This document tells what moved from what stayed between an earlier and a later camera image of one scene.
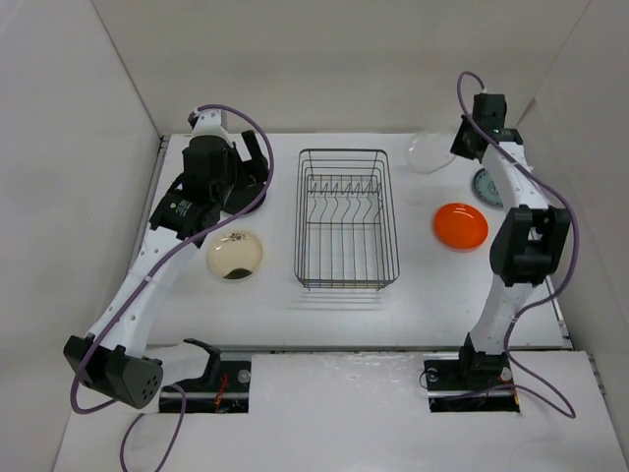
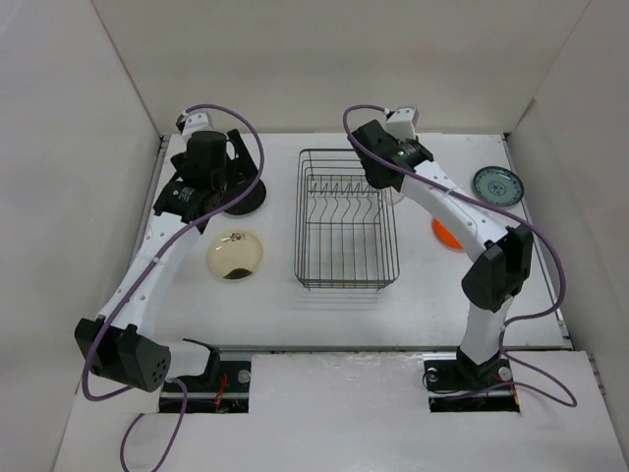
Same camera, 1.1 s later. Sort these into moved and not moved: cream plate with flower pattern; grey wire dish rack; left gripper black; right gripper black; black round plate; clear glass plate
Moved: clear glass plate; right gripper black
Not moved: grey wire dish rack; left gripper black; black round plate; cream plate with flower pattern
